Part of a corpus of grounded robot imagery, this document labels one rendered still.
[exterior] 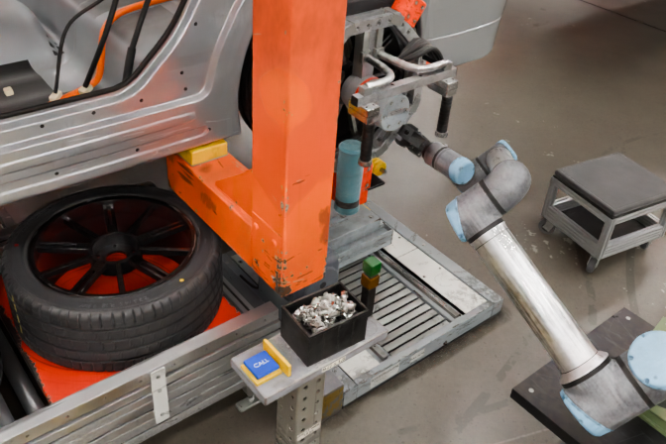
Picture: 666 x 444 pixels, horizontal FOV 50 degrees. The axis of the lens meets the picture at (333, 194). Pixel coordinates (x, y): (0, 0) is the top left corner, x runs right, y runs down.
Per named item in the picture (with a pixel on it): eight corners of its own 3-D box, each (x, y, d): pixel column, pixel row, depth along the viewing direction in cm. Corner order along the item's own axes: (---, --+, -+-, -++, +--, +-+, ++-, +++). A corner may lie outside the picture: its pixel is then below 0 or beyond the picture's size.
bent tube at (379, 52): (410, 48, 245) (414, 18, 239) (451, 69, 233) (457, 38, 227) (372, 58, 235) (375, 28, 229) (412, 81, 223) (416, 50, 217)
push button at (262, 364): (265, 355, 196) (265, 349, 195) (279, 371, 192) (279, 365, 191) (243, 366, 193) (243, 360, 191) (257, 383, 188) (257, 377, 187)
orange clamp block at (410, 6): (398, 21, 245) (411, -3, 244) (414, 29, 240) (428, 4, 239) (387, 12, 240) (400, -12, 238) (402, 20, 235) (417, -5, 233)
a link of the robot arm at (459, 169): (464, 190, 252) (453, 179, 245) (438, 173, 260) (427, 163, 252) (480, 168, 252) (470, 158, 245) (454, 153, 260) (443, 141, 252)
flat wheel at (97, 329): (128, 213, 275) (122, 161, 262) (263, 286, 246) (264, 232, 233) (-31, 308, 229) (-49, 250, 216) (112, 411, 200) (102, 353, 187)
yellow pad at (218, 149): (207, 137, 246) (206, 124, 243) (228, 155, 237) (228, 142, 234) (170, 148, 238) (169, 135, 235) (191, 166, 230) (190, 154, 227)
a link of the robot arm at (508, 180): (519, 157, 195) (500, 133, 261) (481, 183, 198) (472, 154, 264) (544, 191, 196) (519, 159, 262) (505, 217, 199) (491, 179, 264)
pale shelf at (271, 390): (350, 303, 221) (351, 296, 219) (388, 337, 210) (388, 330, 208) (230, 366, 197) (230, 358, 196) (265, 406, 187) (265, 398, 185)
